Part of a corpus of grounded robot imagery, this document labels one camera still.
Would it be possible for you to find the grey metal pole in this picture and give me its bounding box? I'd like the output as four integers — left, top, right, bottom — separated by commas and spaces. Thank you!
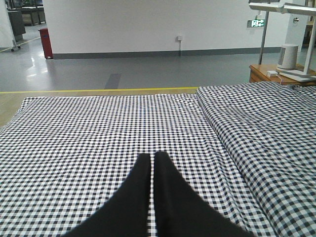
258, 11, 269, 65

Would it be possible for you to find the black white checkered bed sheet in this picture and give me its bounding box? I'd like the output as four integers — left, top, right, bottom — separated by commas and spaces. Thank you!
0, 94, 276, 237

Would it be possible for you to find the wooden bedside table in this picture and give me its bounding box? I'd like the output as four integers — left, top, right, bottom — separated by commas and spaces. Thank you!
249, 64, 316, 86

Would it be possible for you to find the checkered folded quilt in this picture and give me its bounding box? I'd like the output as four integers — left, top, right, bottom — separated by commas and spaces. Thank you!
197, 81, 316, 237

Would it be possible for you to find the white wall socket box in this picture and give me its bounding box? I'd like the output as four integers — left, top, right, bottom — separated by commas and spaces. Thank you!
175, 36, 183, 42

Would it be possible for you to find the white cylindrical speaker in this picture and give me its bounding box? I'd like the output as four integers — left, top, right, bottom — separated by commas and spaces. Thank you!
276, 43, 298, 70

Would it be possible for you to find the red cabinet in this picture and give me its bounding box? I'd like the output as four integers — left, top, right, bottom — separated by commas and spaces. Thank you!
39, 28, 53, 59

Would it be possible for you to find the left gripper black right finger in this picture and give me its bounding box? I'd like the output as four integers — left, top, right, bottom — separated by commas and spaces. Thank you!
154, 152, 252, 237

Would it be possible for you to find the small white charger box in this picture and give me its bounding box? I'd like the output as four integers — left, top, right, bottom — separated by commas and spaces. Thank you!
266, 70, 278, 78

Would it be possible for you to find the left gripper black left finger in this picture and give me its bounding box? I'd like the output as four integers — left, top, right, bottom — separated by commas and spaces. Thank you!
64, 154, 151, 237

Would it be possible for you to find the green exit sign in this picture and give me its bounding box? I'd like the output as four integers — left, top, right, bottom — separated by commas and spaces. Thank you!
247, 19, 265, 28

